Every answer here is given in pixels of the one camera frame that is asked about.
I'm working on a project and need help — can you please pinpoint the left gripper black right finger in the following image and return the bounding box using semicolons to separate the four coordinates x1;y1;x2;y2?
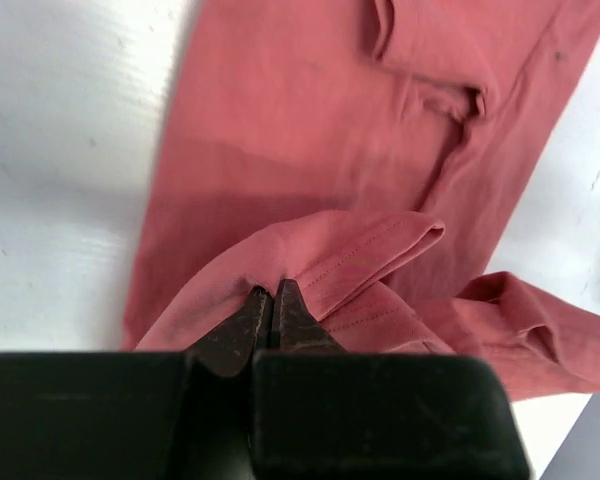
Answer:
252;280;529;479

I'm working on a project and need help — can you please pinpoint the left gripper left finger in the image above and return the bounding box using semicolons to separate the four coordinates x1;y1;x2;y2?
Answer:
0;288;272;479

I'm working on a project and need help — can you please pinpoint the pink t-shirt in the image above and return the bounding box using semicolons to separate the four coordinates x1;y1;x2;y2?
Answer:
123;1;600;400

